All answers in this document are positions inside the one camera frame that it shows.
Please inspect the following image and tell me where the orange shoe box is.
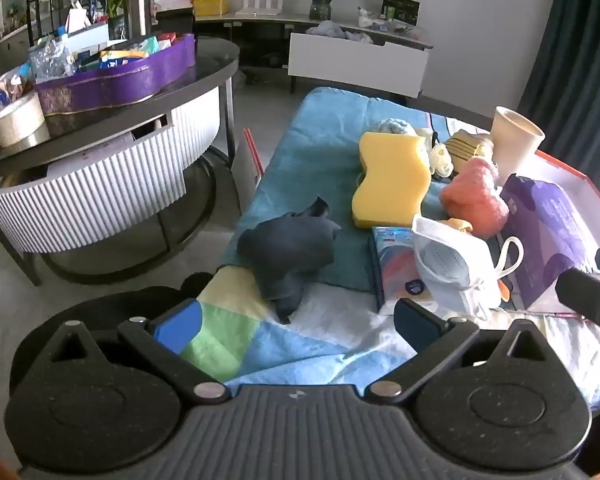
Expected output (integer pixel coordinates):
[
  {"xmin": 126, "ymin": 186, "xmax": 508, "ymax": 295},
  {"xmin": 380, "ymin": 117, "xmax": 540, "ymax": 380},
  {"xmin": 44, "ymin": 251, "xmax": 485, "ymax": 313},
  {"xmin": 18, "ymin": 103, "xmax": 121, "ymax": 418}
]
[{"xmin": 495, "ymin": 149, "xmax": 600, "ymax": 321}]

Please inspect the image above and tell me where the oval coffee table ribbed drawer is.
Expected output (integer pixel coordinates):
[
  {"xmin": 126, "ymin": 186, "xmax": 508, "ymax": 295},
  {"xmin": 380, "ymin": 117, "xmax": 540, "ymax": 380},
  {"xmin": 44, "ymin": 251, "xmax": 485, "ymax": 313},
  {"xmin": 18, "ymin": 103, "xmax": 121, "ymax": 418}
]
[{"xmin": 0, "ymin": 35, "xmax": 243, "ymax": 286}]

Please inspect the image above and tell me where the white router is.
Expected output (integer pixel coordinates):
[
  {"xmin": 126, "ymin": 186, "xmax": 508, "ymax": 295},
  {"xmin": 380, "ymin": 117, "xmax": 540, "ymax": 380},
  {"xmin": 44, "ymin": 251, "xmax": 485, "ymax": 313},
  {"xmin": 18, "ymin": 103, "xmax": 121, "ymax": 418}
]
[{"xmin": 236, "ymin": 0, "xmax": 285, "ymax": 17}]

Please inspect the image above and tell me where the purple tray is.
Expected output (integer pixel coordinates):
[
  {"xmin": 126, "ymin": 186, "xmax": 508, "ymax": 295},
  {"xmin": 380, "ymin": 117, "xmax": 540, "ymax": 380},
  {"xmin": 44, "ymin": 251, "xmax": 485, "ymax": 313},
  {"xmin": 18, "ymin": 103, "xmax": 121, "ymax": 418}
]
[{"xmin": 34, "ymin": 34, "xmax": 197, "ymax": 138}]

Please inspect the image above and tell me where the purple plastic packet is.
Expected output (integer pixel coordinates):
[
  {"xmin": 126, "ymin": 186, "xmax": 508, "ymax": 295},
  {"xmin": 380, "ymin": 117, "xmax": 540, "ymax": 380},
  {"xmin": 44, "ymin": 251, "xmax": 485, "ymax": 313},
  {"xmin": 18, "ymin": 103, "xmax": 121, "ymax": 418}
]
[{"xmin": 500, "ymin": 173, "xmax": 600, "ymax": 311}]

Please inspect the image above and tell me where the colourful pocket tissue pack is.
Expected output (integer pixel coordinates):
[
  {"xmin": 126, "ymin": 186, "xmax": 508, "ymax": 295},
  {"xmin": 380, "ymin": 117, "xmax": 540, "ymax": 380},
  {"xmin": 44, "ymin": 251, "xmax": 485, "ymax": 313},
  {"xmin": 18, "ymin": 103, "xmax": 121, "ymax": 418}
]
[{"xmin": 370, "ymin": 226, "xmax": 438, "ymax": 313}]

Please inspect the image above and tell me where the flat cardboard carton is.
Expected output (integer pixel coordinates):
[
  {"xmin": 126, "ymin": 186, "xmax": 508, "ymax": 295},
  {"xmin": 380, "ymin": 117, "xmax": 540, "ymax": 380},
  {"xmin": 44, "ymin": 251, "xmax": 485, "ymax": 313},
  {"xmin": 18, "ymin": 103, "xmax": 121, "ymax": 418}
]
[{"xmin": 232, "ymin": 127, "xmax": 266, "ymax": 211}]

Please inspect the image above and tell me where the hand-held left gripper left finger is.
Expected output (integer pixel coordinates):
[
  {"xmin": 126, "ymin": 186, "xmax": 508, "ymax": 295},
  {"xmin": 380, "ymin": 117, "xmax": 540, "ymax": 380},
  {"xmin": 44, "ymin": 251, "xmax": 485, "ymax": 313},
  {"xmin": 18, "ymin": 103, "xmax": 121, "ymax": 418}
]
[{"xmin": 51, "ymin": 300, "xmax": 232, "ymax": 404}]

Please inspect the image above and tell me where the dark grey cloth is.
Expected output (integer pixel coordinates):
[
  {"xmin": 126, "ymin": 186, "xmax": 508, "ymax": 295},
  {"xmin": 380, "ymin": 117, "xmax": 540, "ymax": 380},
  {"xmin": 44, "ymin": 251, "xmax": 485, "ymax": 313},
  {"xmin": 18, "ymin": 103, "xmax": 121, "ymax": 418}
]
[{"xmin": 236, "ymin": 196, "xmax": 343, "ymax": 325}]

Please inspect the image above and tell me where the blue striped blanket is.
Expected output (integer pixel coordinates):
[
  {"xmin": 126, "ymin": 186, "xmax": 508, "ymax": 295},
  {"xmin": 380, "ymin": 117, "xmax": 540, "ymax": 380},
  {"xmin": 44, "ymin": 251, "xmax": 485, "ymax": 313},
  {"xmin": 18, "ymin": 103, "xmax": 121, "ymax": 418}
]
[{"xmin": 219, "ymin": 86, "xmax": 491, "ymax": 293}]

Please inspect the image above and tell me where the white television cabinet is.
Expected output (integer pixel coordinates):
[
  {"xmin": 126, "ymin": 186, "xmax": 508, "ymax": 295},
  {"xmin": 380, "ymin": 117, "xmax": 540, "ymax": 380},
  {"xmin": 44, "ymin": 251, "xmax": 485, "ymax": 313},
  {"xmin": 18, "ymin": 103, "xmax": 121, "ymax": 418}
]
[{"xmin": 152, "ymin": 7, "xmax": 433, "ymax": 98}]

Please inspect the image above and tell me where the dark teal curtain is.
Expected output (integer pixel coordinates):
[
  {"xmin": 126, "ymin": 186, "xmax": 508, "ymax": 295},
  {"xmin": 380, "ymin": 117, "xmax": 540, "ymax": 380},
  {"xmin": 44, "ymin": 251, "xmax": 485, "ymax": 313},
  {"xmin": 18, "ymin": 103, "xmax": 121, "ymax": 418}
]
[{"xmin": 517, "ymin": 0, "xmax": 600, "ymax": 196}]

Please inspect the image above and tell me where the pink fluffy sock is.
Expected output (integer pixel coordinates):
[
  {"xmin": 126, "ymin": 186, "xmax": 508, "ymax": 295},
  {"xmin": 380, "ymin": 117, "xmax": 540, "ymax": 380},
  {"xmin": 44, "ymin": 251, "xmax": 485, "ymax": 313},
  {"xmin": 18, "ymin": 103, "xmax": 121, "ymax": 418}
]
[{"xmin": 439, "ymin": 156, "xmax": 510, "ymax": 240}]

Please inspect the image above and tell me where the pastel patchwork blanket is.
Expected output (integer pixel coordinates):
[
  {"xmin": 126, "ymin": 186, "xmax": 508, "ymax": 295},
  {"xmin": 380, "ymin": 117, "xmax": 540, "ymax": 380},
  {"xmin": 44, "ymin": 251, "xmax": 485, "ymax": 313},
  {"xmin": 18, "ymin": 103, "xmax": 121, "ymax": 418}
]
[{"xmin": 180, "ymin": 265, "xmax": 600, "ymax": 411}]

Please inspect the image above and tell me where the beige tape roll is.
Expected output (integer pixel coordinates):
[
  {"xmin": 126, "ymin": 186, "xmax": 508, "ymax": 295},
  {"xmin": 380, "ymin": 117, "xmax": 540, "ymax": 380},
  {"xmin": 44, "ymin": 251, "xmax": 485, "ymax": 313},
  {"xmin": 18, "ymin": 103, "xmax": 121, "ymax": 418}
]
[{"xmin": 0, "ymin": 92, "xmax": 51, "ymax": 150}]

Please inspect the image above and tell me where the steel thermos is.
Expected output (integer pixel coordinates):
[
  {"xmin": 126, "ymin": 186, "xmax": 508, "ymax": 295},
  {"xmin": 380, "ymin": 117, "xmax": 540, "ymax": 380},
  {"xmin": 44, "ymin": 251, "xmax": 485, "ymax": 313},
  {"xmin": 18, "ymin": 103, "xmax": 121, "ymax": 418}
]
[{"xmin": 126, "ymin": 0, "xmax": 153, "ymax": 38}]

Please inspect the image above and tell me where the light blue fluffy sock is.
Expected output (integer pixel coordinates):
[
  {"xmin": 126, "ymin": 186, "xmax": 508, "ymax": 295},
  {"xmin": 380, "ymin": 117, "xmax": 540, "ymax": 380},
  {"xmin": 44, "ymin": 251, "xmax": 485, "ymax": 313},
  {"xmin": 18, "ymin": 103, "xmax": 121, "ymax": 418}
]
[{"xmin": 371, "ymin": 117, "xmax": 417, "ymax": 137}]

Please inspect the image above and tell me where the grey blue cloth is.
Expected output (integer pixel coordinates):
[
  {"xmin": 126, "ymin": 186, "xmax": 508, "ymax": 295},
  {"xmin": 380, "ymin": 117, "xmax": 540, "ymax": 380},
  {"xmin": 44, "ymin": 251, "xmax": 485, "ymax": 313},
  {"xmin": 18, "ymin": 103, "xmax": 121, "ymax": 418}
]
[{"xmin": 307, "ymin": 20, "xmax": 376, "ymax": 43}]

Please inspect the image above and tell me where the white face mask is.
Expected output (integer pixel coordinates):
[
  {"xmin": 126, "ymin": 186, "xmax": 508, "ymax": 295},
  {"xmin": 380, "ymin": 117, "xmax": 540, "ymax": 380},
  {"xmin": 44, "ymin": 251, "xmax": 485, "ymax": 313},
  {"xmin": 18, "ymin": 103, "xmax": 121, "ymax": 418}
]
[{"xmin": 411, "ymin": 214, "xmax": 525, "ymax": 322}]

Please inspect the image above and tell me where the pile of snack packets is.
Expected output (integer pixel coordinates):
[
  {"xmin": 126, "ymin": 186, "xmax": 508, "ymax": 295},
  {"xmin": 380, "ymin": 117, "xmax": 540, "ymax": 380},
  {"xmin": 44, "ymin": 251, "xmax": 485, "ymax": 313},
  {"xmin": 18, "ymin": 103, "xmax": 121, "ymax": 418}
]
[{"xmin": 77, "ymin": 32, "xmax": 188, "ymax": 73}]

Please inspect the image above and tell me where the pale yellow fluffy cloth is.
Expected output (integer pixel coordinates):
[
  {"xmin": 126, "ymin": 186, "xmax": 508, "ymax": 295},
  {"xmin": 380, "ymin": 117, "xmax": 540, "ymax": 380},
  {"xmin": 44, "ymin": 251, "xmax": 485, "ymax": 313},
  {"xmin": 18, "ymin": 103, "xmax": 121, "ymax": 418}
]
[{"xmin": 420, "ymin": 127, "xmax": 453, "ymax": 178}]

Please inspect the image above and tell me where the dark green box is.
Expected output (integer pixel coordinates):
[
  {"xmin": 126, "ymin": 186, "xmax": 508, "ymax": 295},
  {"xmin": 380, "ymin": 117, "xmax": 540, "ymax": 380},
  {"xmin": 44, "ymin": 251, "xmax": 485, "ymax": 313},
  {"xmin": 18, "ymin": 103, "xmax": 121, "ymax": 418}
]
[{"xmin": 381, "ymin": 0, "xmax": 421, "ymax": 26}]

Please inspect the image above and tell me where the yellow wavy sponge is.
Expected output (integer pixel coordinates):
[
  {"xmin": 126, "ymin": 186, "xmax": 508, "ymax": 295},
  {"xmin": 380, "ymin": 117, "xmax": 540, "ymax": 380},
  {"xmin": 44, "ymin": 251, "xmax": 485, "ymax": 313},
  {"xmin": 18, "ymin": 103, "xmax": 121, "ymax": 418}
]
[{"xmin": 351, "ymin": 131, "xmax": 432, "ymax": 230}]

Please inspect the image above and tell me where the yellow black striped sock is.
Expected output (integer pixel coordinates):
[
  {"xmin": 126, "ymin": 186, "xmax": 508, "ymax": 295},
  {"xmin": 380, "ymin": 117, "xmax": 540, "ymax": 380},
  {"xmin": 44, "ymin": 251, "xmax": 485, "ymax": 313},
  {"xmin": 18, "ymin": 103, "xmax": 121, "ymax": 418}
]
[{"xmin": 447, "ymin": 129, "xmax": 496, "ymax": 173}]

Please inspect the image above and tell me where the beige paper cup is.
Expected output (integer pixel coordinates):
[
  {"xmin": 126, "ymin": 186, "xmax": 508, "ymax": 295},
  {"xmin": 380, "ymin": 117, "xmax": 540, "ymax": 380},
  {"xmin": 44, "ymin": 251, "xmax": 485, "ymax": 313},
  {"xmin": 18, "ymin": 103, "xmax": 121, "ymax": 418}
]
[{"xmin": 490, "ymin": 106, "xmax": 546, "ymax": 186}]

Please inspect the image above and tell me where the yellow tin box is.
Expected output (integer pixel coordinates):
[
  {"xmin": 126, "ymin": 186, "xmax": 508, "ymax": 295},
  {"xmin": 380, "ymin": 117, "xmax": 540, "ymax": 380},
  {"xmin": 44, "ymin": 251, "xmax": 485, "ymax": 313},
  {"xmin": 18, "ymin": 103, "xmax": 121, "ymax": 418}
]
[{"xmin": 192, "ymin": 0, "xmax": 231, "ymax": 17}]

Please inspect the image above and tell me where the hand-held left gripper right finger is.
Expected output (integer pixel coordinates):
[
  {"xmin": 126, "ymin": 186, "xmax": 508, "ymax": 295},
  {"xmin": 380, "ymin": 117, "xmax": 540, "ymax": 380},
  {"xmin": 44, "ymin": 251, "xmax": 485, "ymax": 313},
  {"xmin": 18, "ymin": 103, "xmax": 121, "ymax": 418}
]
[{"xmin": 364, "ymin": 298, "xmax": 550, "ymax": 404}]

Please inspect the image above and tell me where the clear plastic bag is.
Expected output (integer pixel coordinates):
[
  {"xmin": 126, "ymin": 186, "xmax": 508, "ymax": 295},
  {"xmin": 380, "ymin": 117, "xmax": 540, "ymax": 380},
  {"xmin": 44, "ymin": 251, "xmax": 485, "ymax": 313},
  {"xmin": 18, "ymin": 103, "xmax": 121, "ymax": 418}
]
[{"xmin": 29, "ymin": 35, "xmax": 78, "ymax": 81}]

